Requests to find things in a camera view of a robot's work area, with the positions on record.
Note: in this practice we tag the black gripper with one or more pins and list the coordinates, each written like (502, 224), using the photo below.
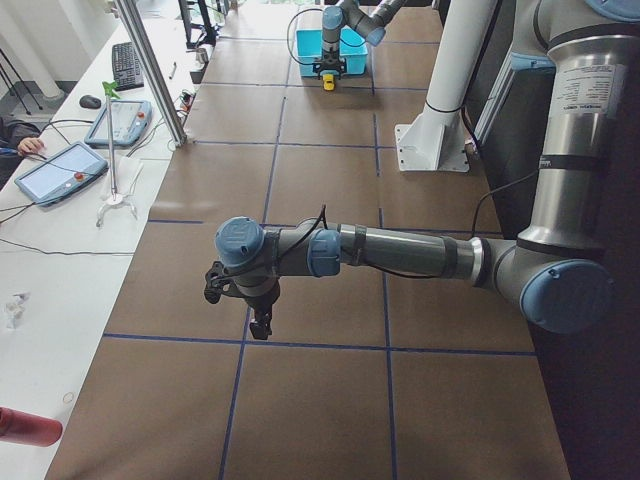
(328, 56)
(261, 301)

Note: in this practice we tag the yellow beetle toy car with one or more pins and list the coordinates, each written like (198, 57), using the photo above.
(328, 81)

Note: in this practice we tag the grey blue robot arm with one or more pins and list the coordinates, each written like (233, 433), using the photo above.
(369, 27)
(552, 270)

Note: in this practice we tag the blue plastic bin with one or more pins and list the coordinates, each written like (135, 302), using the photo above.
(352, 49)

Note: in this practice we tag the small metal cup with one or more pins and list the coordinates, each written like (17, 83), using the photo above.
(202, 56)

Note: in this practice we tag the green white reacher grabber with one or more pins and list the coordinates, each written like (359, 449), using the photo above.
(116, 199)

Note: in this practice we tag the black keyboard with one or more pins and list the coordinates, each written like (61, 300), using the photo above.
(126, 67)

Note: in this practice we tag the far teach pendant tablet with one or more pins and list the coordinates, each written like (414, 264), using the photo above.
(129, 120)

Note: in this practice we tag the teach pendant tablet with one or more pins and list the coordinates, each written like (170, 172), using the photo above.
(129, 120)
(64, 174)

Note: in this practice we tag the black computer mouse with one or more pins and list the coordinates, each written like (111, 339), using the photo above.
(90, 102)

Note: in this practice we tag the crumpled white paper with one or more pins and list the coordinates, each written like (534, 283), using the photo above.
(14, 309)

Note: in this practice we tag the near teach pendant tablet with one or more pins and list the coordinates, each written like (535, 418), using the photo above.
(64, 174)

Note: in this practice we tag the red cylinder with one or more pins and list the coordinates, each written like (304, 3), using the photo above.
(29, 429)

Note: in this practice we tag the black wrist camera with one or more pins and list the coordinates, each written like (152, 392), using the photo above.
(217, 283)

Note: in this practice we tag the aluminium frame post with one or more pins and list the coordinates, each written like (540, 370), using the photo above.
(134, 26)

